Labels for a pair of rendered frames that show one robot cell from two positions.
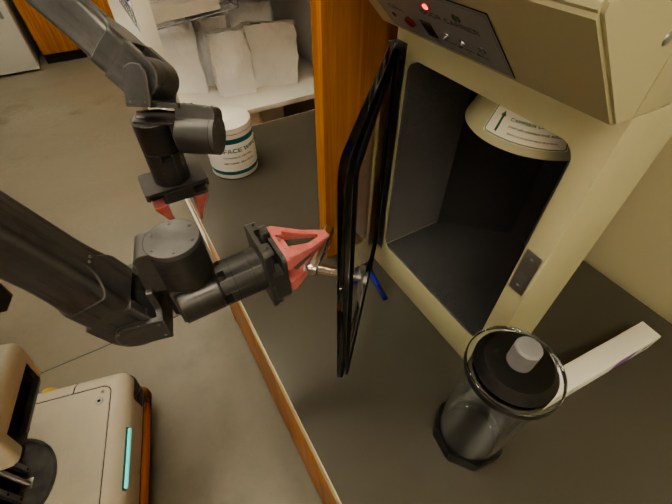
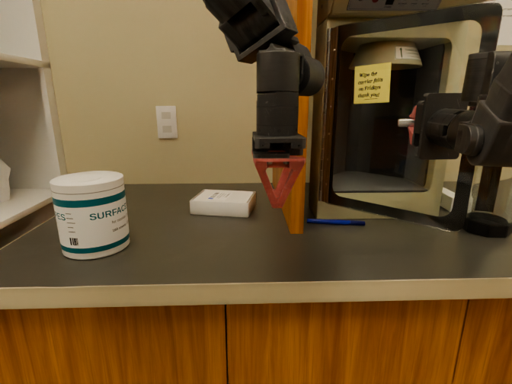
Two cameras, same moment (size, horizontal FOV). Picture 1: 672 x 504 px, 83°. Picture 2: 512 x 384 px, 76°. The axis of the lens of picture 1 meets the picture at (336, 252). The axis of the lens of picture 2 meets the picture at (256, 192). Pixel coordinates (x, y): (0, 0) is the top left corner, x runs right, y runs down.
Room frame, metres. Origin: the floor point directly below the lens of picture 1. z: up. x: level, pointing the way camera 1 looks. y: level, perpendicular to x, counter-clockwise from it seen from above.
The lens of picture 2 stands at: (0.33, 0.69, 1.23)
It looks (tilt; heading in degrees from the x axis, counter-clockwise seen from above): 15 degrees down; 298
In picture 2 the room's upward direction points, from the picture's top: straight up
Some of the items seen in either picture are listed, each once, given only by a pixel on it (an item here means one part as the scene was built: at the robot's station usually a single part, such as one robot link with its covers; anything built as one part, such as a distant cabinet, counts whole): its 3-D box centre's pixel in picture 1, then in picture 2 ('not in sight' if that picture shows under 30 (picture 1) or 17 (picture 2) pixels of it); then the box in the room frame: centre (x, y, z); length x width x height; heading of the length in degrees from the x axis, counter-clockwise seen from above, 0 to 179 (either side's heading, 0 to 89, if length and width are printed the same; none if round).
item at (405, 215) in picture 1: (504, 186); not in sight; (0.49, -0.27, 1.19); 0.26 x 0.24 x 0.35; 30
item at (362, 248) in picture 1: (364, 224); (393, 123); (0.41, -0.04, 1.19); 0.30 x 0.01 x 0.40; 166
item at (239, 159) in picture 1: (230, 142); (92, 212); (0.92, 0.29, 1.02); 0.13 x 0.13 x 0.15
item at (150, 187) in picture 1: (169, 167); (276, 120); (0.52, 0.27, 1.21); 0.10 x 0.07 x 0.07; 120
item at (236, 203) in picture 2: not in sight; (224, 202); (0.82, -0.04, 0.96); 0.16 x 0.12 x 0.04; 18
